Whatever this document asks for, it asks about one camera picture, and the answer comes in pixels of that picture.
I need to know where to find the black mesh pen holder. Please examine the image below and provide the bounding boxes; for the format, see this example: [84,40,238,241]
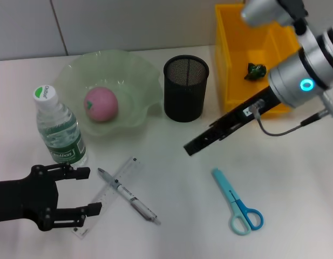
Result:
[162,54,210,123]

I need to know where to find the green wavy glass fruit bowl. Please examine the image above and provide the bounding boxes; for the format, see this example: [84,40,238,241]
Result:
[54,49,164,138]

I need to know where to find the pink toy peach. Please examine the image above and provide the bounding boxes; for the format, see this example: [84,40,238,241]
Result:
[84,86,119,122]

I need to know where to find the clear green-label water bottle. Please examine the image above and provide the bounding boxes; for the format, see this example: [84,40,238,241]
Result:
[33,85,89,167]

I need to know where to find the clear plastic ruler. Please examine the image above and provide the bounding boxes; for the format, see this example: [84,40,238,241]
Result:
[71,155,145,240]

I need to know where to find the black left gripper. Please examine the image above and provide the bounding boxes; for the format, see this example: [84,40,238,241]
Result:
[0,163,103,232]

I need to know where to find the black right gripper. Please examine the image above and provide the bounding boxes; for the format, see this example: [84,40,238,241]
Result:
[183,85,282,157]

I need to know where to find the green plastic wrapper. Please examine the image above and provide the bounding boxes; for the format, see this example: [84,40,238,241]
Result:
[243,62,267,81]

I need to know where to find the right arm cable with plug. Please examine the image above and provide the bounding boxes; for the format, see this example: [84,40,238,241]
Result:
[248,93,333,137]

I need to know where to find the yellow plastic bin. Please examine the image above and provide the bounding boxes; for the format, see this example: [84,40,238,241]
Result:
[214,2,302,119]

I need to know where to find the blue scissors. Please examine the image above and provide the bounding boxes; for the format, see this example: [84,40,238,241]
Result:
[211,168,264,236]

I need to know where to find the grey transparent pen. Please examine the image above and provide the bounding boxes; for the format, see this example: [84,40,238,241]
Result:
[98,167,162,226]

